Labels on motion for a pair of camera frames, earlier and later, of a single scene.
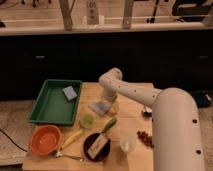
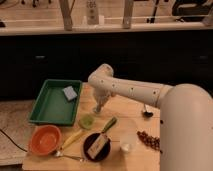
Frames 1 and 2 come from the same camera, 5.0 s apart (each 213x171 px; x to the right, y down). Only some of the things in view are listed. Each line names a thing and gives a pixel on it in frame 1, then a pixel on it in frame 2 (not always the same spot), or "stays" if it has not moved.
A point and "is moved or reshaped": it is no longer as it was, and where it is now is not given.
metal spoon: (60, 154) stays
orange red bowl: (45, 140) stays
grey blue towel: (101, 108) is moved or reshaped
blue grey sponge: (69, 93) stays
